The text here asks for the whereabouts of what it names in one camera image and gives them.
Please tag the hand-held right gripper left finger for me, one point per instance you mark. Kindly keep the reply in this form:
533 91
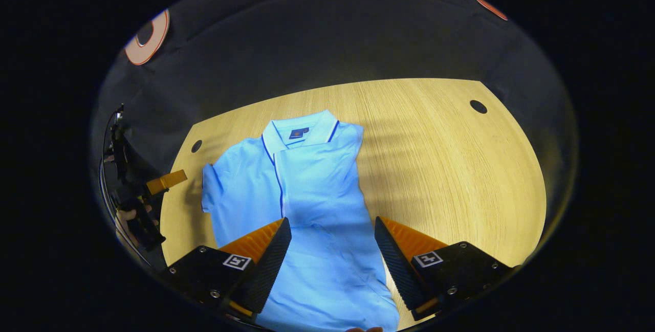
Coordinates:
268 260

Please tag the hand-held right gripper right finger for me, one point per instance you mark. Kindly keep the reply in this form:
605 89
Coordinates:
394 263

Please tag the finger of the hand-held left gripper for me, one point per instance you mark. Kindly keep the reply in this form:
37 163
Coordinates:
166 182

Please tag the light blue T-shirt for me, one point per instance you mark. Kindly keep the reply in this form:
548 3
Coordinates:
317 189

